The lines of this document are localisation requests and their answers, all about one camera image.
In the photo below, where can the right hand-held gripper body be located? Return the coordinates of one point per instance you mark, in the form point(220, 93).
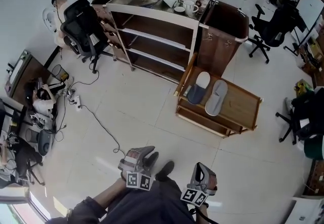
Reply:
point(193, 195)

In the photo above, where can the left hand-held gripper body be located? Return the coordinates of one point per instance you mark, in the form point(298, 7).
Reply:
point(138, 181)

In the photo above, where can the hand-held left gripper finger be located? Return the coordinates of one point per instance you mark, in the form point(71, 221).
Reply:
point(146, 151)
point(152, 159)

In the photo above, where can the light grey slipper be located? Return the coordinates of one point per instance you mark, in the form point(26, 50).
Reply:
point(216, 98)

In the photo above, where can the low wooden shoe rack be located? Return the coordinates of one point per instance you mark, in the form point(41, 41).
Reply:
point(240, 106)

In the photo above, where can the dark grey slipper white insole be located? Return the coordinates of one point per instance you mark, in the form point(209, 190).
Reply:
point(200, 86)

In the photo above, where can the metal and wood service cart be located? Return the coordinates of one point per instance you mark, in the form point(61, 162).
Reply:
point(162, 15)

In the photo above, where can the person's right forearm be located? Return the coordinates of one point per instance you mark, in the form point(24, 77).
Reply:
point(203, 211)

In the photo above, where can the person's left forearm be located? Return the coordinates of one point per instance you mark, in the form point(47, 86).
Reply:
point(108, 195)

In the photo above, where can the person's right hand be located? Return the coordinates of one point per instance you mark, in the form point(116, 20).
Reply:
point(212, 182)

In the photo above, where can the person's left hand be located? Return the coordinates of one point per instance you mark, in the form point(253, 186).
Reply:
point(132, 154)

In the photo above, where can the person's dark trousers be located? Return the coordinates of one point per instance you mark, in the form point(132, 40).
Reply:
point(152, 205)

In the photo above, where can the person's dark jacket sleeve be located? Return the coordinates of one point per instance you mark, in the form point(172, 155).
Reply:
point(81, 211)

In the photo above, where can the white power strip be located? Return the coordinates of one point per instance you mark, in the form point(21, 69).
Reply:
point(74, 100)

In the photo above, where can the grey round device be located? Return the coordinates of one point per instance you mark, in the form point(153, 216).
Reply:
point(45, 143)

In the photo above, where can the black swivel chair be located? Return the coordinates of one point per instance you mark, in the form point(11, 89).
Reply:
point(25, 157)

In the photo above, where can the dark green stool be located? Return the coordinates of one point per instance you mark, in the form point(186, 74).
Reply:
point(315, 147)

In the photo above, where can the black office chair with clothes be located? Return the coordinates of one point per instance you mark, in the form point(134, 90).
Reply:
point(308, 116)

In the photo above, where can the colourful bag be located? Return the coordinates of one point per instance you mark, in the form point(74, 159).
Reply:
point(302, 86)

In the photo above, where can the black mesh office chair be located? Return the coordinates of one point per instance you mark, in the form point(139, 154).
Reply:
point(81, 30)

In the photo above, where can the brown wooden desk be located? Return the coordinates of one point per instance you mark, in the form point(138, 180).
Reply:
point(33, 73)

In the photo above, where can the black mug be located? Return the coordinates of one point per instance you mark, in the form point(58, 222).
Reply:
point(179, 9)

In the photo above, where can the white striped mug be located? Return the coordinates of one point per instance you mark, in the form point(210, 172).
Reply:
point(189, 7)

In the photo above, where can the black office chair with armrests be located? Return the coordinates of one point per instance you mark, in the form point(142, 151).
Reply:
point(273, 28)

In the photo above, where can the white plastic chair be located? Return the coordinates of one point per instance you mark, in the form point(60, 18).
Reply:
point(49, 19)

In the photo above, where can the cardboard box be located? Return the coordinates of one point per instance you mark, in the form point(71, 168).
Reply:
point(316, 49)

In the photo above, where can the whiteboard on stand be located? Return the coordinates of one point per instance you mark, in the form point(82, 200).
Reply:
point(310, 5)

